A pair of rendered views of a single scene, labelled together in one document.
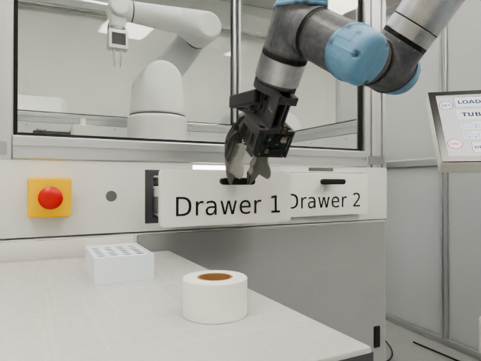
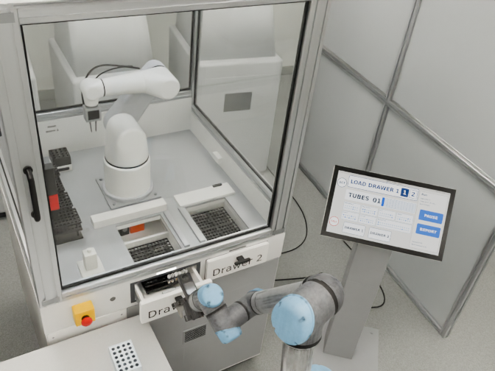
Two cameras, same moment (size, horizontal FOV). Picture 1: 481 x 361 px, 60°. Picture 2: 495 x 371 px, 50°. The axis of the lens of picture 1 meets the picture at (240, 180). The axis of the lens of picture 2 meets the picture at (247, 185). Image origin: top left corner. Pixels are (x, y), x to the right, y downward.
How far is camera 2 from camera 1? 1.65 m
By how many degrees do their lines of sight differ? 38
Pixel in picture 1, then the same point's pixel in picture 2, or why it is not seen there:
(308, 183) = (227, 260)
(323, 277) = (233, 293)
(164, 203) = (143, 316)
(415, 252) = (349, 155)
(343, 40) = (221, 336)
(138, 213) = (127, 300)
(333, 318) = not seen: hidden behind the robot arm
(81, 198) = (98, 304)
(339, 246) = (245, 277)
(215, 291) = not seen: outside the picture
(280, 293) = not seen: hidden behind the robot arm
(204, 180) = (163, 301)
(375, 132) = (280, 217)
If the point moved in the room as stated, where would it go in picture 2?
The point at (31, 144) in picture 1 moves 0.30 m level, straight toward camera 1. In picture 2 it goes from (71, 294) to (96, 361)
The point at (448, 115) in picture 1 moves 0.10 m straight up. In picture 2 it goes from (339, 193) to (345, 174)
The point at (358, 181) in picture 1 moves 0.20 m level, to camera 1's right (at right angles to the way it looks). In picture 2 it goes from (261, 249) to (308, 251)
